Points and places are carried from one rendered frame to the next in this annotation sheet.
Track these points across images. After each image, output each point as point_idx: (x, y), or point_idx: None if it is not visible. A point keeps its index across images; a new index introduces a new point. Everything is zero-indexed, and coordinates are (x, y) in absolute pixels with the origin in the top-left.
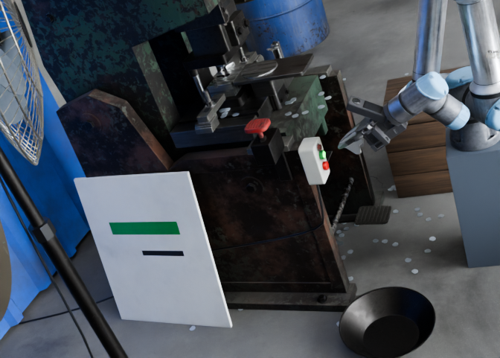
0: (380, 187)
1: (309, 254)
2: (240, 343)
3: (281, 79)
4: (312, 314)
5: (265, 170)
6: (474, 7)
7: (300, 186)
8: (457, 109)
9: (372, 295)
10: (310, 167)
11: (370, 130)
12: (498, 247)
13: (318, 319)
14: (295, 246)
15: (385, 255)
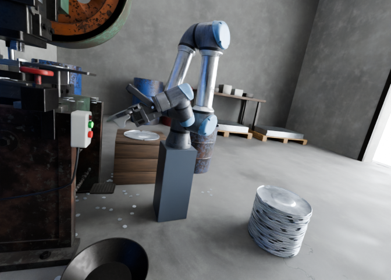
0: (102, 180)
1: (46, 212)
2: None
3: (66, 81)
4: (29, 272)
5: (28, 128)
6: (213, 58)
7: (60, 147)
8: (192, 112)
9: (95, 246)
10: (77, 130)
11: (138, 109)
12: (176, 209)
13: (35, 277)
14: (34, 205)
15: (103, 216)
